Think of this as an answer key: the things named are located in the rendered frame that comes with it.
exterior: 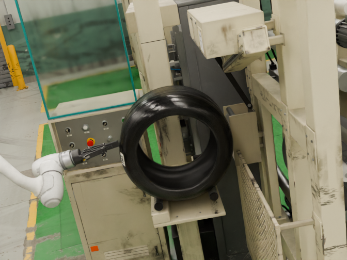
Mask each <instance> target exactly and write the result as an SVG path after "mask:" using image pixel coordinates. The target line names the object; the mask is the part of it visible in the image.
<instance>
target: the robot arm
mask: <svg viewBox="0 0 347 260"><path fill-rule="evenodd" d="M116 147H119V141H118V140H116V141H113V142H110V143H107V144H105V143H102V144H98V145H94V146H90V147H87V149H84V150H82V151H81V150H80V149H75V150H72V151H71V150H67V151H64V152H61V153H56V154H50V155H47V156H44V157H42V158H39V159H38V160H36V161H35V162H33V164H32V166H31V170H32V173H33V175H34V176H35V177H36V178H30V177H27V176H25V175H23V174H22V173H20V172H19V171H18V170H17V169H16V168H15V167H13V166H12V165H11V164H10V163H9V162H8V161H7V160H5V159H4V158H3V157H2V156H0V173H2V174H3V175H4V176H5V177H7V178H8V179H10V180H11V181H12V182H13V183H15V184H16V185H18V186H20V187H22V188H24V189H26V190H29V191H31V192H32V193H33V194H34V196H36V197H38V198H39V199H40V200H41V203H42V204H43V205H44V206H45V207H48V208H54V207H56V206H58V205H59V204H60V202H61V201H62V198H63V195H64V182H63V179H62V174H63V172H64V170H67V169H70V168H73V167H75V166H76V165H78V164H81V163H83V161H84V159H86V160H89V159H91V158H93V157H95V156H98V155H100V154H103V153H105V152H107V150H110V149H113V148H116Z"/></svg>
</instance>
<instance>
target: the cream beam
mask: <svg viewBox="0 0 347 260"><path fill-rule="evenodd" d="M186 15H187V17H188V23H189V27H190V36H191V38H192V39H193V41H194V42H195V43H196V45H197V46H198V48H199V49H200V50H201V46H200V39H199V32H198V31H200V32H201V38H202V45H203V51H202V50H201V52H202V53H203V52H204V53H203V55H204V56H205V58H206V59H210V58H215V57H221V56H227V55H232V54H238V53H239V50H238V48H239V43H238V34H239V33H240V32H241V31H242V29H247V28H253V27H258V26H263V25H265V23H264V13H263V11H261V10H258V9H255V8H252V7H249V6H246V5H243V4H240V3H237V2H229V3H223V4H218V5H212V6H206V7H201V8H195V9H190V10H187V14H186Z"/></svg>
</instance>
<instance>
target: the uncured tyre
mask: <svg viewBox="0 0 347 260"><path fill-rule="evenodd" d="M177 115H181V116H188V117H192V118H195V119H197V120H199V121H201V122H202V123H204V124H205V125H206V126H207V127H208V128H209V129H210V135H209V141H208V143H207V146H206V148H205V149H204V151H203V152H202V153H201V154H200V155H199V156H198V157H197V158H196V159H194V160H193V161H191V162H189V163H188V164H184V165H181V166H165V165H161V164H158V163H156V162H155V161H153V160H151V159H150V158H149V157H148V156H147V155H146V154H145V153H144V151H143V150H142V148H141V146H140V144H139V141H140V139H141V137H142V135H143V133H144V132H145V131H146V129H147V128H148V127H149V126H150V125H152V124H153V123H154V122H156V121H158V120H160V119H162V118H165V117H169V116H177ZM120 153H122V154H123V156H124V162H125V166H124V165H122V166H123V168H124V170H125V172H126V174H127V175H128V177H129V178H130V180H131V181H132V182H133V183H134V184H135V185H136V186H137V187H138V188H139V189H140V190H142V191H143V192H145V193H146V194H148V195H150V196H152V197H155V198H158V199H161V200H166V201H184V200H189V199H193V198H196V197H198V196H201V195H203V194H204V193H206V192H208V191H209V190H211V189H212V188H213V187H214V186H216V185H217V184H218V183H219V182H220V180H221V179H222V178H223V177H224V175H225V174H226V172H227V170H228V168H229V165H230V163H231V159H232V154H233V136H232V131H231V128H230V126H229V123H228V121H227V120H226V118H225V116H224V114H223V112H222V111H221V109H220V108H219V106H218V105H217V104H216V103H215V102H214V101H213V100H212V99H211V98H210V97H209V96H208V95H206V94H205V93H203V92H201V91H199V90H197V89H194V88H191V87H187V86H178V85H173V86H165V87H160V88H157V89H154V90H152V91H150V92H148V93H146V94H144V95H143V96H142V97H140V98H139V99H138V100H137V101H136V102H135V103H134V104H133V105H132V106H131V108H130V109H129V111H128V112H127V114H126V116H125V118H124V121H123V124H122V128H121V134H120V142H119V154H120ZM120 159H121V155H120ZM121 163H122V162H121Z"/></svg>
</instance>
